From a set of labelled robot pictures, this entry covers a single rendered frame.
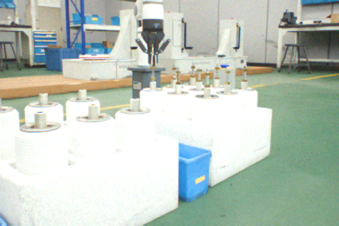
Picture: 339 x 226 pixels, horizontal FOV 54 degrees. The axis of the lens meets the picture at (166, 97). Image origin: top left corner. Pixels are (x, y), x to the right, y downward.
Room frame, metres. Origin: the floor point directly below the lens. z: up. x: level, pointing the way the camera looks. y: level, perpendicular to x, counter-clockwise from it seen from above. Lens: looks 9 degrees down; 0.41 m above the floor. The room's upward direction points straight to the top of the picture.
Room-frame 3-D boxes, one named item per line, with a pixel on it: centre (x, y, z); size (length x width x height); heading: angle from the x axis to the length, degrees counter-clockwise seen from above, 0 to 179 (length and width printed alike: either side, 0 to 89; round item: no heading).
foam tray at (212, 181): (1.20, -0.12, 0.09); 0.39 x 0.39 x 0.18; 48
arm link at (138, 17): (1.21, 0.06, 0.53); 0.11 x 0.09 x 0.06; 19
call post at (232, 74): (1.47, -0.25, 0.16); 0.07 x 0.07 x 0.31; 48
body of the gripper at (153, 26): (1.19, 0.05, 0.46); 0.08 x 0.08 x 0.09
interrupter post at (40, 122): (0.63, 0.24, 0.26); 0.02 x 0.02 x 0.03
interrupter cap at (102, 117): (0.71, 0.16, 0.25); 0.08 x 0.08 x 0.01
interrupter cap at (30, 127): (0.63, 0.24, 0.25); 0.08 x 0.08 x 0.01
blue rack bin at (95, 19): (6.42, 1.49, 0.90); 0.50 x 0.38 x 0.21; 45
